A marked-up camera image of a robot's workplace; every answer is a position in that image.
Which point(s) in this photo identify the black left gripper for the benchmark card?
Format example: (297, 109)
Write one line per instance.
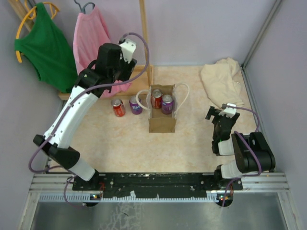
(129, 68)

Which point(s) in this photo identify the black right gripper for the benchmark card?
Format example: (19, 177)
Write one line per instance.
(212, 111)

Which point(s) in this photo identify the red soda can front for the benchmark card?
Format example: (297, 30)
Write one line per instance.
(118, 107)

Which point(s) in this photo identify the red soda can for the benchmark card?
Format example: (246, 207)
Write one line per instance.
(156, 99)
(118, 107)

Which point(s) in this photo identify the purple soda can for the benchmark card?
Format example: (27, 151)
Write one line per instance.
(167, 104)
(134, 106)

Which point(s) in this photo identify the brown canvas bag white handles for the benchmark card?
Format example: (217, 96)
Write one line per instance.
(160, 122)

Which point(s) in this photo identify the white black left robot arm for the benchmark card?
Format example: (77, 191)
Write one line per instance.
(55, 142)

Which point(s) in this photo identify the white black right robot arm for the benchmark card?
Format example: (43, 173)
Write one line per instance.
(251, 151)

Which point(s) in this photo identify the red soda can in bag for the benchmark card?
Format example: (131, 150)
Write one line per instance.
(156, 99)

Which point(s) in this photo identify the wooden clothes rack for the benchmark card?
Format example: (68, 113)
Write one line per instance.
(143, 82)

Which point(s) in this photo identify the cream folded cloth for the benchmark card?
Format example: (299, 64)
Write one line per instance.
(219, 84)

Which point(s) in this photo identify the pink shirt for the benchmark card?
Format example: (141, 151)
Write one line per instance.
(89, 34)

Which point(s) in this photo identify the grey clothes hanger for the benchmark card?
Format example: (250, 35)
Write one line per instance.
(83, 8)

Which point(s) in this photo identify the green tank top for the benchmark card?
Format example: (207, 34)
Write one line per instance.
(48, 50)

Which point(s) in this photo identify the yellow clothes hanger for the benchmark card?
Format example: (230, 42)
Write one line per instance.
(29, 17)

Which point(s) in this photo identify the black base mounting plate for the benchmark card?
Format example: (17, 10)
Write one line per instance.
(147, 185)

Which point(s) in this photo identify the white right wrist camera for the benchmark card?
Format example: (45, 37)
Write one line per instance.
(229, 110)

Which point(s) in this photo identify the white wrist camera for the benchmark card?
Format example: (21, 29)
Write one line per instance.
(128, 48)
(229, 110)

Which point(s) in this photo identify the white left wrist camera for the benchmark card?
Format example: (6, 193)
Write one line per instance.
(128, 48)

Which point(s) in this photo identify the aluminium frame rail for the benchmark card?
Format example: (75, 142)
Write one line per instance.
(265, 183)

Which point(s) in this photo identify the white cable duct strip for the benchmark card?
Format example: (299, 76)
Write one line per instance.
(132, 198)

